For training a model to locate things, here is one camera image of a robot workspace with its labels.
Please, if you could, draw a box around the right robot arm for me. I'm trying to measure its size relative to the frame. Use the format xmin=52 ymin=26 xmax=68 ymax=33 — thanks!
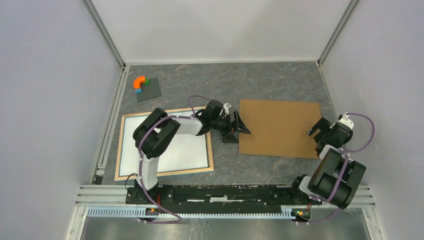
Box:
xmin=288 ymin=113 xmax=366 ymax=209

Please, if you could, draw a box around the hot air balloon photo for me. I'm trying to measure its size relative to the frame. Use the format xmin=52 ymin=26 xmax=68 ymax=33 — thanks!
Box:
xmin=118 ymin=110 xmax=210 ymax=177

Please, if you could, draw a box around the orange curved toy block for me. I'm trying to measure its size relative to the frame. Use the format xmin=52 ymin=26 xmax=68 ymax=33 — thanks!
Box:
xmin=133 ymin=75 xmax=148 ymax=89

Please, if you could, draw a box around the blue toy block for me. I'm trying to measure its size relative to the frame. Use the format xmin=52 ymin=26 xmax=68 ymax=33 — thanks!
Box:
xmin=135 ymin=88 xmax=143 ymax=95

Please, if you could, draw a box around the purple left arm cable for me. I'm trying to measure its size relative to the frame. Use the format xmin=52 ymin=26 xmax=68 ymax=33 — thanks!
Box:
xmin=136 ymin=95 xmax=213 ymax=225

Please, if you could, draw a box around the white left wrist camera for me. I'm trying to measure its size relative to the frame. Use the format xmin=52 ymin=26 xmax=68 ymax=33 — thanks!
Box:
xmin=223 ymin=102 xmax=232 ymax=115

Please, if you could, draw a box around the aluminium rail with cable comb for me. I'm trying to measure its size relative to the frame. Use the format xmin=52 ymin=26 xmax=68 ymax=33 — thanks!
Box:
xmin=74 ymin=185 xmax=377 ymax=220

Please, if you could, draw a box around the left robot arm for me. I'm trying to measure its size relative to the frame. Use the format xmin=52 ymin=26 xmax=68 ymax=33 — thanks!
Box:
xmin=132 ymin=99 xmax=251 ymax=204

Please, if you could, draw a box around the light wooden picture frame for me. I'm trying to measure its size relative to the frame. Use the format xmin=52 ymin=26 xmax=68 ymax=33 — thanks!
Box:
xmin=114 ymin=105 xmax=216 ymax=182

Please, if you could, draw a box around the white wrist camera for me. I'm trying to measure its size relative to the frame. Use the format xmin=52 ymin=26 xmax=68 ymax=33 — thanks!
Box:
xmin=337 ymin=112 xmax=354 ymax=130
xmin=223 ymin=102 xmax=232 ymax=115

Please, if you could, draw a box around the brown cardboard backing board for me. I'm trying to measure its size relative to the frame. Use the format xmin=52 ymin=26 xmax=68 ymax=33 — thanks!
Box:
xmin=239 ymin=99 xmax=322 ymax=159

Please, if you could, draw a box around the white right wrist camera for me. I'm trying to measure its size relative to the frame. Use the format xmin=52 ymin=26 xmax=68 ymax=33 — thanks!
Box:
xmin=337 ymin=112 xmax=354 ymax=130

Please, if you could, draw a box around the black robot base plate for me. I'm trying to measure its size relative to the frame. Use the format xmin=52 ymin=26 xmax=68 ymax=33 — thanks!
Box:
xmin=125 ymin=183 xmax=323 ymax=215

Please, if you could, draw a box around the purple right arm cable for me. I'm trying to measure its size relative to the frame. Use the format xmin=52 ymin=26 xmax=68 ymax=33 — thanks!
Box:
xmin=298 ymin=112 xmax=376 ymax=226

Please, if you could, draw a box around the grey building block baseplate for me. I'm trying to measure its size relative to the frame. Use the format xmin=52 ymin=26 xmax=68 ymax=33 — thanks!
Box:
xmin=136 ymin=77 xmax=162 ymax=102

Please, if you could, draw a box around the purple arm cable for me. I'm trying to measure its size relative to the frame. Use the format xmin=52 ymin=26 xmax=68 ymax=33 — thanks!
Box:
xmin=298 ymin=112 xmax=376 ymax=226
xmin=136 ymin=95 xmax=213 ymax=225

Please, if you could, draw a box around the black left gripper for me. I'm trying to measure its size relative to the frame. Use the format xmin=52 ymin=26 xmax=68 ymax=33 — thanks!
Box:
xmin=210 ymin=110 xmax=251 ymax=144

